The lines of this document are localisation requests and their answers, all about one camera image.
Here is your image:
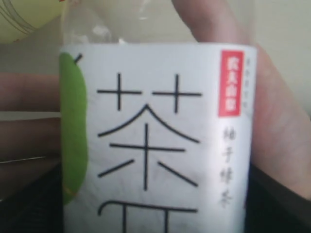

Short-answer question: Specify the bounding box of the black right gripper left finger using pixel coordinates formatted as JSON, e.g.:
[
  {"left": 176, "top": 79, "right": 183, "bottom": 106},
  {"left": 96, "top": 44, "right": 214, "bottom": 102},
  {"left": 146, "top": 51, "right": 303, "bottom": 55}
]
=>
[{"left": 0, "top": 165, "right": 64, "bottom": 233}]

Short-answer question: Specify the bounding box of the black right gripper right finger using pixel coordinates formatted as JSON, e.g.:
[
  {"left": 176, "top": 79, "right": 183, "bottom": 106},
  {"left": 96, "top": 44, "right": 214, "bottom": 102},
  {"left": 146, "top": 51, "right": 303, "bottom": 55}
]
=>
[{"left": 245, "top": 165, "right": 311, "bottom": 233}]

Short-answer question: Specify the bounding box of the white-label green tea bottle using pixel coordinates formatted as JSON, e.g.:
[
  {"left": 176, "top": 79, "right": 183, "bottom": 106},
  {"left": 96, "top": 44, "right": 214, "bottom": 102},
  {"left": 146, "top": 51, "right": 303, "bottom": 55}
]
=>
[{"left": 59, "top": 0, "right": 257, "bottom": 233}]

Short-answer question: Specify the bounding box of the yellow bottle with red cap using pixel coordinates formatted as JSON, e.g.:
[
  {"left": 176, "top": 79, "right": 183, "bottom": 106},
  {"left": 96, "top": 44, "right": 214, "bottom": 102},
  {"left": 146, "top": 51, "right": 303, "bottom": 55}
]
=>
[{"left": 0, "top": 0, "right": 65, "bottom": 44}]

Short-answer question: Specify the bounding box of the bare open human hand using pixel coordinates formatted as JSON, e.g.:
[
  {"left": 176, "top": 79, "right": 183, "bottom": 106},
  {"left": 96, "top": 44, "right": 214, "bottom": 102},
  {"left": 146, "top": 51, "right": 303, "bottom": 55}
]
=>
[{"left": 0, "top": 0, "right": 311, "bottom": 202}]

